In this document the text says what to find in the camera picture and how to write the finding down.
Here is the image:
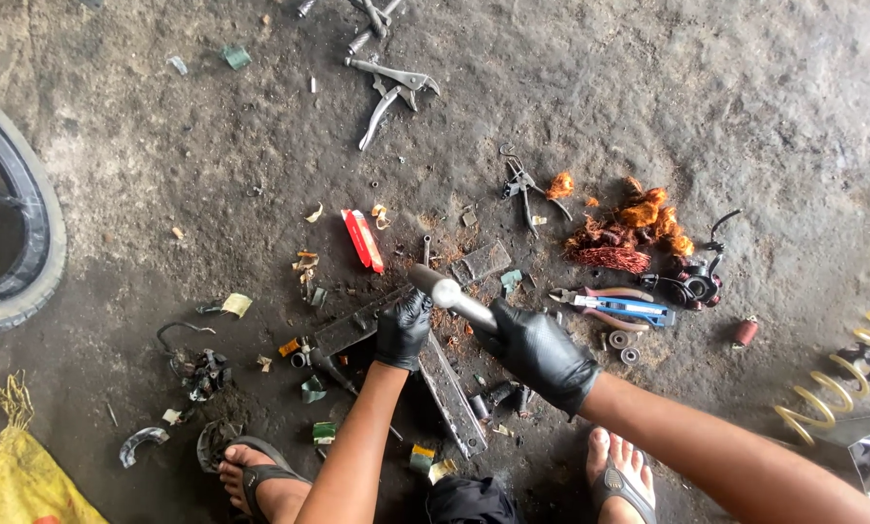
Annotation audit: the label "person's right hand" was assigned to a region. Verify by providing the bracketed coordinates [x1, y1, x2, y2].
[475, 297, 603, 422]

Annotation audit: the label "person's left hand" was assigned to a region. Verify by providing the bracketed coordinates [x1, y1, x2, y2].
[374, 290, 435, 373]

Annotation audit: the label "steel hammer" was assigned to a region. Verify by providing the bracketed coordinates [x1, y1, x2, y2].
[407, 263, 500, 334]

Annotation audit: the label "dark slotted metal bar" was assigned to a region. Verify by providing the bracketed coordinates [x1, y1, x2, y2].
[313, 285, 416, 359]

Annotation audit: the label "flat grey metal plate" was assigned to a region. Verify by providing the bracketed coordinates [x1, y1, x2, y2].
[450, 240, 513, 287]

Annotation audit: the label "small black cylinders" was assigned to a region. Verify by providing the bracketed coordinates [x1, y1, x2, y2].
[468, 381, 535, 422]

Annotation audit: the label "red and white packet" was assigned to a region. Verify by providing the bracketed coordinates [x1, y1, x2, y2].
[340, 209, 386, 275]

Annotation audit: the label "grey slotted metal bar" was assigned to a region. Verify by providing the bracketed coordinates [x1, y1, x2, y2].
[418, 332, 490, 459]

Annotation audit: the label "black screwdriver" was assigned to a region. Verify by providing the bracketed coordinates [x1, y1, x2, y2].
[308, 348, 404, 442]

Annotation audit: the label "blue utility knife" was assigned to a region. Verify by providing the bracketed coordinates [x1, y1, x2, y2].
[573, 294, 677, 328]

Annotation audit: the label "black circlip pliers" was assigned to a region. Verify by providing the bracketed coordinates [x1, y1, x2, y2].
[498, 143, 574, 237]

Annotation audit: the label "person's black shorts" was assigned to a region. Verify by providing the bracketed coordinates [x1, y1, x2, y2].
[425, 475, 527, 524]

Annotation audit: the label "person's right foot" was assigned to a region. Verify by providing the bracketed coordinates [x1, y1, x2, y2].
[586, 427, 657, 524]

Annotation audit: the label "person's foot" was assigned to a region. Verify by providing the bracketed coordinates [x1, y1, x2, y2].
[586, 427, 657, 524]
[218, 444, 312, 524]

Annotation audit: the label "black right sandal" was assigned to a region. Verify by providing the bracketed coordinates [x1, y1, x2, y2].
[590, 429, 659, 524]

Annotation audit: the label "black sandal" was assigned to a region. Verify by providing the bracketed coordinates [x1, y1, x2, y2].
[590, 429, 659, 524]
[220, 435, 313, 524]

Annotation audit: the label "steel locking pliers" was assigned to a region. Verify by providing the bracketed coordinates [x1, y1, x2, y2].
[343, 57, 441, 152]

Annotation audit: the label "black left sandal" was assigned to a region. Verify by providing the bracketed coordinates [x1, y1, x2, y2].
[220, 435, 313, 524]

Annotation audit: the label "person's left foot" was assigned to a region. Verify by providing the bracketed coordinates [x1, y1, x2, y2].
[218, 444, 312, 524]

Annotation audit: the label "black round housing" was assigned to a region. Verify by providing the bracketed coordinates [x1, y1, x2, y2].
[195, 419, 244, 475]

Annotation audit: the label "red-brown cylinder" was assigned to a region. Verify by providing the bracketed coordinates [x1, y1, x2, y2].
[731, 316, 760, 349]

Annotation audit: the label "steel tools with sockets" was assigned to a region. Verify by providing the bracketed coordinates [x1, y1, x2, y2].
[294, 0, 404, 57]

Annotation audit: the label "curved grey metal piece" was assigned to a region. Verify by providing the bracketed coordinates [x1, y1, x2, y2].
[118, 426, 171, 470]

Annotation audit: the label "yellow coil spring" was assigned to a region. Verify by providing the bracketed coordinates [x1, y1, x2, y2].
[774, 265, 870, 447]

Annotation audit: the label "chrome metal part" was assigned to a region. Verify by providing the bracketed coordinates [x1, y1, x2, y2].
[813, 412, 870, 519]

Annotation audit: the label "black motorcycle tyre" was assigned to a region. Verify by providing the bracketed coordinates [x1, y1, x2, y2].
[0, 79, 68, 338]

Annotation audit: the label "yellow woven sack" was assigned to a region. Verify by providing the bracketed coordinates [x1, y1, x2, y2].
[0, 426, 109, 524]

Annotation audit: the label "red handled pliers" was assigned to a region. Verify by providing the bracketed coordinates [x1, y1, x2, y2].
[548, 286, 656, 333]

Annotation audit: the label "small copper wire tuft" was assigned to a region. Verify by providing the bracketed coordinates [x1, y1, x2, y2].
[545, 171, 576, 202]

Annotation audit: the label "pile of copper wire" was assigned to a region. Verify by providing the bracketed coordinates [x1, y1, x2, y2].
[563, 177, 696, 275]

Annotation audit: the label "black stator with cable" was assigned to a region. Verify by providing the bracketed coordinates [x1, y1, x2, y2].
[639, 209, 744, 312]

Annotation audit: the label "black broken part with cable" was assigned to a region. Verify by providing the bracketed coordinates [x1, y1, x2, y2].
[156, 322, 233, 403]

